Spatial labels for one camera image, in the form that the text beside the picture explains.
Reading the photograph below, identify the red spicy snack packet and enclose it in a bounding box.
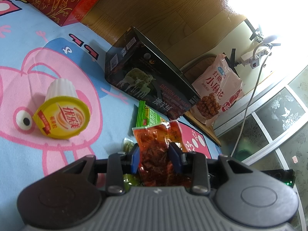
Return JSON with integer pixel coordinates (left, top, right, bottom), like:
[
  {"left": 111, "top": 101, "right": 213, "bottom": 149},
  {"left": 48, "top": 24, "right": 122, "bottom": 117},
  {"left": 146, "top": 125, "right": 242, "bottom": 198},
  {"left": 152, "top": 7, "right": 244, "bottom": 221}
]
[{"left": 133, "top": 121, "right": 192, "bottom": 188}]

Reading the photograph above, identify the green pickled vegetable packet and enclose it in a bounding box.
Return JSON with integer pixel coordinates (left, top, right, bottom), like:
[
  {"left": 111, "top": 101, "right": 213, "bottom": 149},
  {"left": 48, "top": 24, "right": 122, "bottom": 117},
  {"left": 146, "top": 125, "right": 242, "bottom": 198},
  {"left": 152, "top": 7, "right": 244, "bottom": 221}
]
[{"left": 121, "top": 138, "right": 143, "bottom": 191}]

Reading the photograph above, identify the green cracker snack packet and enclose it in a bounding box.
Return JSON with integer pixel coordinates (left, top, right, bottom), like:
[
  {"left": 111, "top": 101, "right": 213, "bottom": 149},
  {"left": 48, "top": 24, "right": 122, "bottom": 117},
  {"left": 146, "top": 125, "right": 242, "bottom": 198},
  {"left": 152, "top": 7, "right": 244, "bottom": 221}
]
[{"left": 136, "top": 101, "right": 166, "bottom": 127}]

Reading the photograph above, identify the yellow lidded milk tea cup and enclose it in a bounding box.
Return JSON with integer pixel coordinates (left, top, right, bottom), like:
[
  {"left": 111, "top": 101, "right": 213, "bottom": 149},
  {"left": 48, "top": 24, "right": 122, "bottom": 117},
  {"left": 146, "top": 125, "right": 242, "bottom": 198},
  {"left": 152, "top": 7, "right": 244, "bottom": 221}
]
[{"left": 33, "top": 78, "right": 90, "bottom": 140}]

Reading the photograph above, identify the pink fried dough snack bag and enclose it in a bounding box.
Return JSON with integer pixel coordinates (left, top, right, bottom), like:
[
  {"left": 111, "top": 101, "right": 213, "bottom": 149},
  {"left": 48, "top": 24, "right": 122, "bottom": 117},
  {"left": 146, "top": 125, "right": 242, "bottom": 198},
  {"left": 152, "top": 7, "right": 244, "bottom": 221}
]
[{"left": 189, "top": 54, "right": 244, "bottom": 127}]

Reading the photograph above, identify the black lamb picture box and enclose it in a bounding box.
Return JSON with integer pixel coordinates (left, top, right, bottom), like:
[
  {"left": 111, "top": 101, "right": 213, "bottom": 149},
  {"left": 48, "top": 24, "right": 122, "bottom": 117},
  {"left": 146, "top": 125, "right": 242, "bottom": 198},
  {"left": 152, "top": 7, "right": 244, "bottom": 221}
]
[{"left": 104, "top": 27, "right": 200, "bottom": 119}]

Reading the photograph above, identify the white power strip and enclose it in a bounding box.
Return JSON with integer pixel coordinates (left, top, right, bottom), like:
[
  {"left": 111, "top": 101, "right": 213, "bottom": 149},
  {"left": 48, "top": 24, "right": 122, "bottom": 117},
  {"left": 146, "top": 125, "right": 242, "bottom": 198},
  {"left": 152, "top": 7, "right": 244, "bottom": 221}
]
[{"left": 240, "top": 46, "right": 271, "bottom": 69}]

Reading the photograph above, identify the blue cartoon pig mat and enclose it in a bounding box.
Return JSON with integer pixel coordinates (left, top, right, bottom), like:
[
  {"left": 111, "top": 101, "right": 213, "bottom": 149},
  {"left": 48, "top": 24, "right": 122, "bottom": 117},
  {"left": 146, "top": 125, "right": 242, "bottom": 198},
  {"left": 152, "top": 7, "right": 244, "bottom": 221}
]
[{"left": 0, "top": 0, "right": 223, "bottom": 231}]

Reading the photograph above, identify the white power cable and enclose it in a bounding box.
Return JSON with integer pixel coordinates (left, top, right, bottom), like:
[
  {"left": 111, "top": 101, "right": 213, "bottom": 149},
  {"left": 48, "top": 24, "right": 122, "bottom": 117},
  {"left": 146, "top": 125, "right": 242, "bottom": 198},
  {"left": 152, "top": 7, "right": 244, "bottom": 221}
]
[{"left": 231, "top": 51, "right": 272, "bottom": 157}]

